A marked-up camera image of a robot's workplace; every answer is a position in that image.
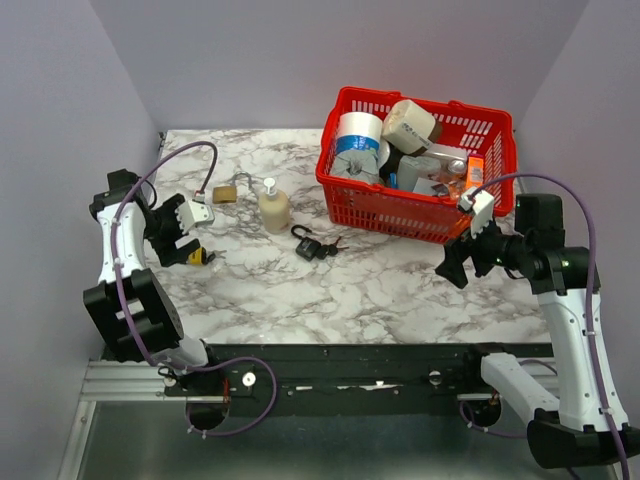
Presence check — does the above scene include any silver can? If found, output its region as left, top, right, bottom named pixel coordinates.
left=446, top=159, right=468, bottom=178

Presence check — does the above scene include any black mounting rail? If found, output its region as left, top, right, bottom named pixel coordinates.
left=165, top=343, right=553, bottom=418

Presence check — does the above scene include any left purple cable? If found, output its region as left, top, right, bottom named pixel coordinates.
left=112, top=141, right=220, bottom=366

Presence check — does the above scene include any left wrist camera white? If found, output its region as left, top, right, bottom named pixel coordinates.
left=175, top=200, right=215, bottom=234

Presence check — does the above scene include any beige pump lotion bottle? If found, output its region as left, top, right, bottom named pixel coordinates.
left=258, top=177, right=290, bottom=234

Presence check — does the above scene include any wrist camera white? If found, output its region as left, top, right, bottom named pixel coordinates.
left=457, top=187, right=494, bottom=239
left=175, top=200, right=215, bottom=234

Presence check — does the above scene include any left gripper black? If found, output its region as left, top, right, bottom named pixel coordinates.
left=143, top=193, right=201, bottom=266

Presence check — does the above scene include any brass padlock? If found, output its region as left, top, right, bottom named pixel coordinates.
left=212, top=171, right=254, bottom=205

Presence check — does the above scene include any white blue paper roll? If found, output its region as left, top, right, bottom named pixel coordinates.
left=335, top=111, right=383, bottom=154

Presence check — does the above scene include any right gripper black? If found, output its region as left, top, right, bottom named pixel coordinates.
left=435, top=206, right=531, bottom=287

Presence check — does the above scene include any red plastic shopping basket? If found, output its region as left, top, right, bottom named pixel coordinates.
left=316, top=87, right=517, bottom=244

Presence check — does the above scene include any yellow black padlock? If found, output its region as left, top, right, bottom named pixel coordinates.
left=187, top=247, right=216, bottom=266

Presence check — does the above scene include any grey wrapped paper roll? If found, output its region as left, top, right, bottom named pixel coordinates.
left=330, top=149, right=379, bottom=184

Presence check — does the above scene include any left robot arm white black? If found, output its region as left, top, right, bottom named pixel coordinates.
left=83, top=169, right=222, bottom=395

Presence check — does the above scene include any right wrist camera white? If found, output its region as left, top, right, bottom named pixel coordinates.
left=457, top=187, right=494, bottom=239

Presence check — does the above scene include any purple cable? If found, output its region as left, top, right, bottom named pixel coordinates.
left=112, top=141, right=220, bottom=366
left=474, top=173, right=630, bottom=480

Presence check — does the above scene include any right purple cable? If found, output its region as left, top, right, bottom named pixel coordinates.
left=474, top=173, right=630, bottom=480

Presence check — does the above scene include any grey carton box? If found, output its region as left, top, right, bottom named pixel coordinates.
left=396, top=155, right=441, bottom=192

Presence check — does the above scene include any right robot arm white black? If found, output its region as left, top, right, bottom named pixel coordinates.
left=436, top=188, right=639, bottom=469

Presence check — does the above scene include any orange box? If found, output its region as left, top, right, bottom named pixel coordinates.
left=465, top=155, right=484, bottom=190

